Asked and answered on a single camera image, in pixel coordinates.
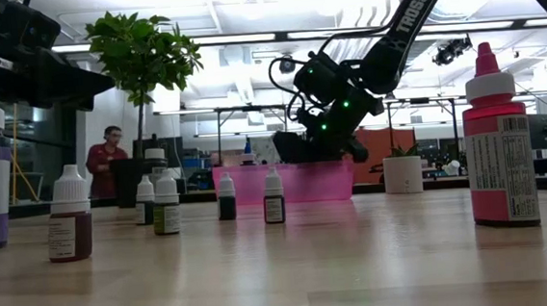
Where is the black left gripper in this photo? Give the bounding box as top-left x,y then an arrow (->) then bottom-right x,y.
0,37 -> 117,120

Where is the small maroon food coloring bottle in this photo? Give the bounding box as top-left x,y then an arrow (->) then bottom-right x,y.
261,165 -> 288,225

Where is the large blue food coloring bottle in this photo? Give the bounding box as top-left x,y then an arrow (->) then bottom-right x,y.
239,139 -> 257,166

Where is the large black food coloring bottle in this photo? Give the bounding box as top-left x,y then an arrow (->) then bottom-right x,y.
139,133 -> 170,182

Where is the small brown food coloring bottle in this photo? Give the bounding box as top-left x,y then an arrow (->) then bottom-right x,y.
41,162 -> 95,265

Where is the small dark food coloring bottle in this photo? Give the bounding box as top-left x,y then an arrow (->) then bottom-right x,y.
132,174 -> 158,226
215,171 -> 239,221

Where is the small green food coloring bottle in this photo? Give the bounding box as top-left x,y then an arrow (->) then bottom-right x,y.
149,167 -> 183,237

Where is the large red food coloring bottle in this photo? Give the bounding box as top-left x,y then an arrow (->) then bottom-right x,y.
456,38 -> 543,231

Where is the long ceiling light strip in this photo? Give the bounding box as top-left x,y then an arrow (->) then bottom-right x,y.
413,16 -> 547,37
52,29 -> 277,58

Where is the pink translucent plastic bin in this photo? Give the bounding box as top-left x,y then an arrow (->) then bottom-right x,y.
211,156 -> 358,210

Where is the orange partition panel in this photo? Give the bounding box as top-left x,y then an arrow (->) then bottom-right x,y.
356,126 -> 414,186

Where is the green leafy potted tree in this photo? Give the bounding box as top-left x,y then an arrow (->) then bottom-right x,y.
82,4 -> 211,162

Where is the small green succulent plant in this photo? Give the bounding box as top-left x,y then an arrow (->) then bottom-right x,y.
388,142 -> 420,160

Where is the white plant pot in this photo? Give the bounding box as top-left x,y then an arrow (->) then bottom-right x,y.
382,154 -> 425,196

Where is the person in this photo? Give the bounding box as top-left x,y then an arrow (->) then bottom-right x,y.
82,124 -> 133,201

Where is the black plant pot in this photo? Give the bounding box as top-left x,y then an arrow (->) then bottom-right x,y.
108,155 -> 151,210

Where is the black-framed background table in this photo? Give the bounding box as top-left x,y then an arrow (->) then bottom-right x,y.
214,102 -> 293,167
384,94 -> 462,166

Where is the white round object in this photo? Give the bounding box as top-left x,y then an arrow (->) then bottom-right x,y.
442,158 -> 462,178

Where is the black ceiling track light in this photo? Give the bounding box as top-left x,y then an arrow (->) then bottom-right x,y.
431,35 -> 475,68

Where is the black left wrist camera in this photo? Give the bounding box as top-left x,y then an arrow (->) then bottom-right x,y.
0,0 -> 64,53

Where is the black ceiling dome camera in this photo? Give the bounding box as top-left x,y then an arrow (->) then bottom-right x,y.
277,54 -> 298,75

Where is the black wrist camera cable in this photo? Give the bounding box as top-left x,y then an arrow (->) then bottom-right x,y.
264,22 -> 400,124

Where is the yellow extension cable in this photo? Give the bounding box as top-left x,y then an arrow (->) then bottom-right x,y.
5,102 -> 41,206

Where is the black aluminium table frame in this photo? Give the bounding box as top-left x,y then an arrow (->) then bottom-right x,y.
9,166 -> 547,231

